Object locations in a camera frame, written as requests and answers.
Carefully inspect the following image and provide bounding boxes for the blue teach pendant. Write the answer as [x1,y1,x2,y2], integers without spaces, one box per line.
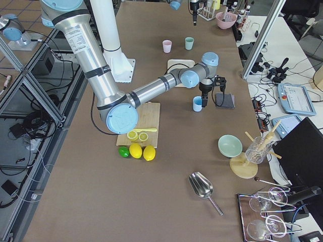
[277,83,316,116]

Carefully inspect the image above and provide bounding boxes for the upper lemon half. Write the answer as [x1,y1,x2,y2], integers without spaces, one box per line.
[127,131,139,141]

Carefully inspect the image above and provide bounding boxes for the steel scoop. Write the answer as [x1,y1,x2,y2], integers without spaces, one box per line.
[188,171,224,216]

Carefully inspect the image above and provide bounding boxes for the lower lemon half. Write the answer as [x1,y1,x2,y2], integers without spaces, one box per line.
[138,132,149,142]

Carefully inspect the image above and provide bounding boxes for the blue plastic cup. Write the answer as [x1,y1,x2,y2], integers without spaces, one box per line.
[192,96,202,112]

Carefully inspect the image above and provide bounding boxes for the black monitor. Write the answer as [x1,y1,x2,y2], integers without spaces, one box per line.
[273,117,322,188]

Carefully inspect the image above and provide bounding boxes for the pink plastic cup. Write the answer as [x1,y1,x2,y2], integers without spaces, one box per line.
[162,40,172,53]

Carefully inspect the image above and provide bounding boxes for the white wire cup rack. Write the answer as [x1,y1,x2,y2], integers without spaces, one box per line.
[198,0,216,21]

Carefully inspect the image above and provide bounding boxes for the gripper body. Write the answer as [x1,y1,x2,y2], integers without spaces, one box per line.
[199,79,214,96]
[189,0,200,12]

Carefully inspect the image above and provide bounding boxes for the lemon half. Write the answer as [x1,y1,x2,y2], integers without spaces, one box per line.
[127,131,139,141]
[138,132,149,142]

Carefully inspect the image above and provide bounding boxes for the clear glass cup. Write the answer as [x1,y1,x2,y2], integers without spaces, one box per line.
[245,137,273,164]

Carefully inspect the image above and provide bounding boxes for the whole lemon near board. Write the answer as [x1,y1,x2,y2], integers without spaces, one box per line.
[129,143,142,159]

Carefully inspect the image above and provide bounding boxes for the wooden cup stand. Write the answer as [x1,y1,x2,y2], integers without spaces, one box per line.
[230,121,282,179]

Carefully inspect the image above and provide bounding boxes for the green bowl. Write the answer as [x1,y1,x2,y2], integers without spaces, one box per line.
[218,135,242,158]

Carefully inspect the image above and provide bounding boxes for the green plastic cup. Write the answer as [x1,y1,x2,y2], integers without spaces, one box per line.
[185,37,194,50]

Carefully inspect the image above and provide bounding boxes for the wooden cutting board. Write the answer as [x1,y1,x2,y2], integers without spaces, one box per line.
[116,102,160,148]

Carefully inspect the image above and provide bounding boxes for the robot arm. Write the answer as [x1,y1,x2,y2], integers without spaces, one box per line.
[40,1,219,134]
[166,0,201,26]

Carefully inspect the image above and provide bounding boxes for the yellow plastic knife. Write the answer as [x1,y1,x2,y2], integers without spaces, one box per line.
[133,128,157,132]

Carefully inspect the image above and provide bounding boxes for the grey folded cloth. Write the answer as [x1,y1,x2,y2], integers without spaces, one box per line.
[215,93,235,109]

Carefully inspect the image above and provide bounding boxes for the wine glass rack tray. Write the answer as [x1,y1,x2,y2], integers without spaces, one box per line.
[237,187,302,241]

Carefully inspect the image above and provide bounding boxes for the pink bowl with ice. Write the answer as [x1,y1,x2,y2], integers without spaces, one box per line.
[216,12,237,30]

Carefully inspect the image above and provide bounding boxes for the cream rabbit tray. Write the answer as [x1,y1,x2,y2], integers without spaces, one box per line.
[166,59,199,89]

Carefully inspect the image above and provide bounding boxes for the green lime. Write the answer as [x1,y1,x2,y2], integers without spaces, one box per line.
[118,146,130,158]

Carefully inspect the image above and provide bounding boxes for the yellow cup on rack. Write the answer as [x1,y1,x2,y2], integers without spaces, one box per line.
[213,0,221,10]

